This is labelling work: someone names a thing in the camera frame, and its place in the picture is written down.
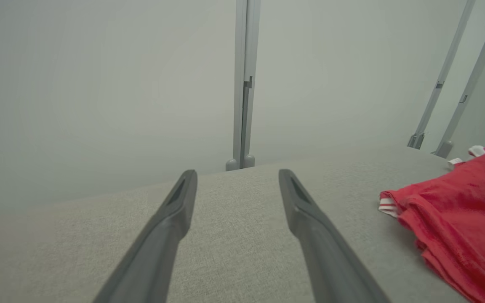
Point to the red jersey with white sleeves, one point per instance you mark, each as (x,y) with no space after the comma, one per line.
(470,227)

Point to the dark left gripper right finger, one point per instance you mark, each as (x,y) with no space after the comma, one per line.
(322,252)

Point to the grey partition post round feet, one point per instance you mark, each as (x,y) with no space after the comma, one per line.
(242,63)

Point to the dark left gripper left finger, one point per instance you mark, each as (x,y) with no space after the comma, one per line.
(158,244)

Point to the grey slanted partition post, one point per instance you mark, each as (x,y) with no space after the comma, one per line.
(437,84)
(463,97)

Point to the red shorts with white trim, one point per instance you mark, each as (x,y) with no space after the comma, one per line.
(477,150)

